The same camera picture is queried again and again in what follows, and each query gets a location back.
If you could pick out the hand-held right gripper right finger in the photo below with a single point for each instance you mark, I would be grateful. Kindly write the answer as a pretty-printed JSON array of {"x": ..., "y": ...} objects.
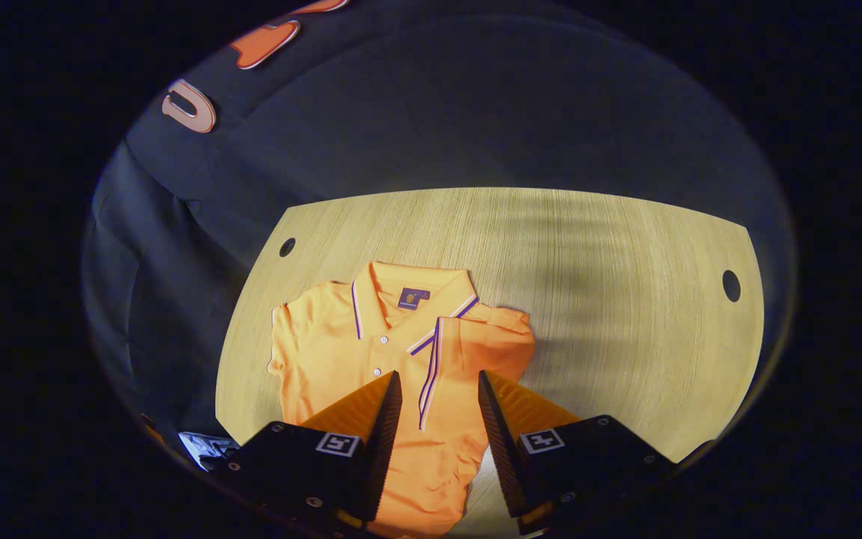
[{"x": 502, "y": 449}]

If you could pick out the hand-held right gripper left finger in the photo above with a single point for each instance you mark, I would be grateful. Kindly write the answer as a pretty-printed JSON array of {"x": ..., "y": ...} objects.
[{"x": 382, "y": 449}]

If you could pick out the orange T-shirt with striped collar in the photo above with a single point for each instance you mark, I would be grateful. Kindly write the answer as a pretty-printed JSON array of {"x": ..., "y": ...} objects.
[{"x": 326, "y": 337}]

